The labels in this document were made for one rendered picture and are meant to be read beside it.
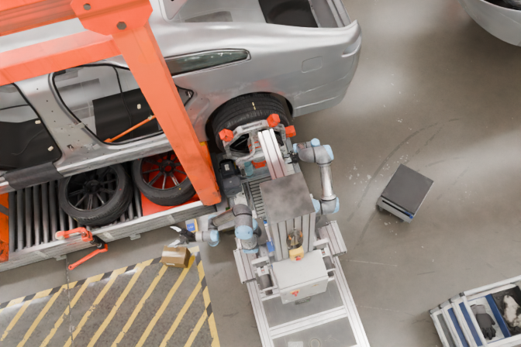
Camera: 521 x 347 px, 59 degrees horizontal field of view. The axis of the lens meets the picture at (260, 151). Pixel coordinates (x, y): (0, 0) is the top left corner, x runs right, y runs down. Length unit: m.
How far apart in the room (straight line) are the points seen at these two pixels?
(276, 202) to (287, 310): 1.84
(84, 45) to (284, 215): 1.30
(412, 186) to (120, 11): 3.19
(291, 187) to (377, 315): 2.19
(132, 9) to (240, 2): 2.86
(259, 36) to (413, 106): 2.41
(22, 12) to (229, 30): 1.59
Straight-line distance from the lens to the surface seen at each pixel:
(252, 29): 3.42
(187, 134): 3.03
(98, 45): 2.36
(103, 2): 2.05
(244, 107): 3.80
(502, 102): 5.62
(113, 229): 4.51
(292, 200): 2.49
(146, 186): 4.41
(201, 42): 3.36
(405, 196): 4.42
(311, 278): 3.19
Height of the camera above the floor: 4.36
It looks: 63 degrees down
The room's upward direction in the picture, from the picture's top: 10 degrees counter-clockwise
